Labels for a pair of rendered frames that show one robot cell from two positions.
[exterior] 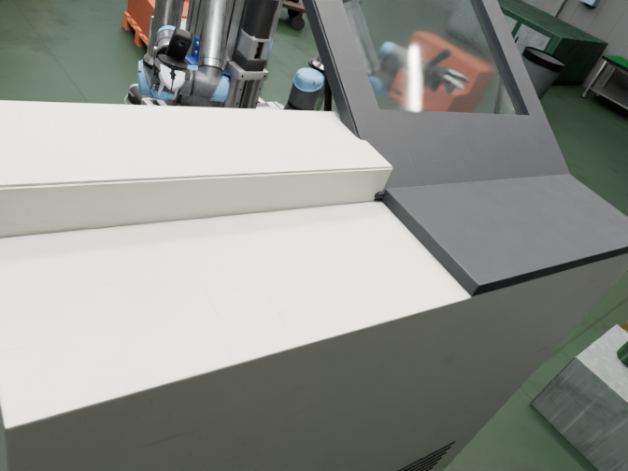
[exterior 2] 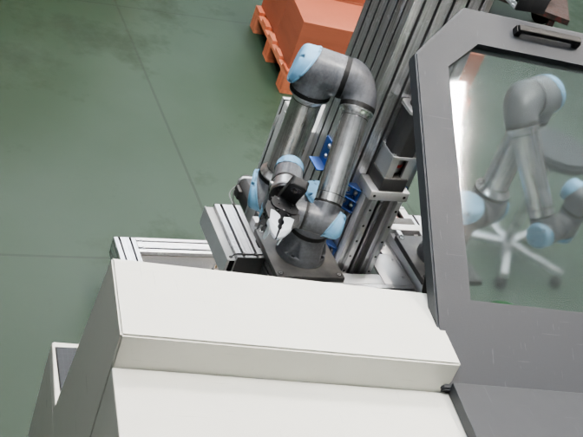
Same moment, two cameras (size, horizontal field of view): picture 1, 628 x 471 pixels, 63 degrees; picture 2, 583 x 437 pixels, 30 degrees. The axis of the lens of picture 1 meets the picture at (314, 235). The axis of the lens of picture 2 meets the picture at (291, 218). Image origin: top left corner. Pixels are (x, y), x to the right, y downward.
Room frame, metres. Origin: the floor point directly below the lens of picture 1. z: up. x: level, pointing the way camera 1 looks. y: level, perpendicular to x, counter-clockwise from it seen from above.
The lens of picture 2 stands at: (-0.88, -0.31, 2.86)
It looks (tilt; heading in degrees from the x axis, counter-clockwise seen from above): 33 degrees down; 20
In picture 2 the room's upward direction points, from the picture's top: 21 degrees clockwise
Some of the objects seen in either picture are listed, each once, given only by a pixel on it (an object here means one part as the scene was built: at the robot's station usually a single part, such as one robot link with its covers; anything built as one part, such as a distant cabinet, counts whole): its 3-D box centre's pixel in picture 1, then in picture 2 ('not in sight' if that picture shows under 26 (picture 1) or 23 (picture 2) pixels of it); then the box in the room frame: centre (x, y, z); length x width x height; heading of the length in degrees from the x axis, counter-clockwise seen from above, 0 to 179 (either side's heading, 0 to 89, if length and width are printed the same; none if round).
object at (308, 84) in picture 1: (306, 87); not in sight; (2.05, 0.26, 1.20); 0.13 x 0.12 x 0.14; 167
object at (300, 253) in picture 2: not in sight; (304, 239); (1.66, 0.57, 1.09); 0.15 x 0.15 x 0.10
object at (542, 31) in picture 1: (523, 37); not in sight; (10.47, -2.22, 0.42); 2.13 x 1.94 x 0.84; 51
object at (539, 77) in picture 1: (531, 80); not in sight; (7.69, -2.02, 0.37); 0.59 x 0.58 x 0.73; 75
